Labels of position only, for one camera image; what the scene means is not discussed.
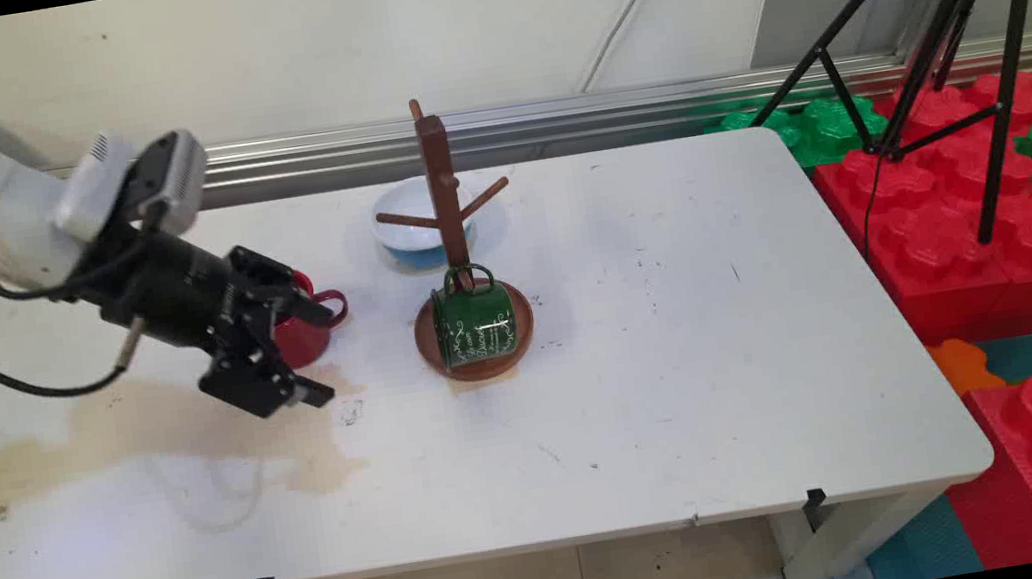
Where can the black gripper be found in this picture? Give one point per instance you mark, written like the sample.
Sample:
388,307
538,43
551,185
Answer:
163,289

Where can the green enamel mug white lettering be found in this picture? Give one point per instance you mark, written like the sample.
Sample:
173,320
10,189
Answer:
476,325

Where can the red mug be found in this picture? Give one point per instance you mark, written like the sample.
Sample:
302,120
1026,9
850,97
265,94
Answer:
307,344

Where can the white bowl blue inside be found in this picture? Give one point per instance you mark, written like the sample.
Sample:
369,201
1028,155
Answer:
406,224

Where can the brown wooden mug tree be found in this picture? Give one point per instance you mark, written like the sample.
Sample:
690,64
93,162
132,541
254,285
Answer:
440,179

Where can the white table leg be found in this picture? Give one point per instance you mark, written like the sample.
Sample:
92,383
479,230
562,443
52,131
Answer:
818,570

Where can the orange foam building block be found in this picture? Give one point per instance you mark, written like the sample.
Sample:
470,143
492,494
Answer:
963,366

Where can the black tripod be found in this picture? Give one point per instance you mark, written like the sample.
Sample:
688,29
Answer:
1012,58

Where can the white grey wrist camera box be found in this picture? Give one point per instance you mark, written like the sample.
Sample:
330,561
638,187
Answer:
179,175

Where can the aluminium wall rail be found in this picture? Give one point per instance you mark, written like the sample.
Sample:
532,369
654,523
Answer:
602,111

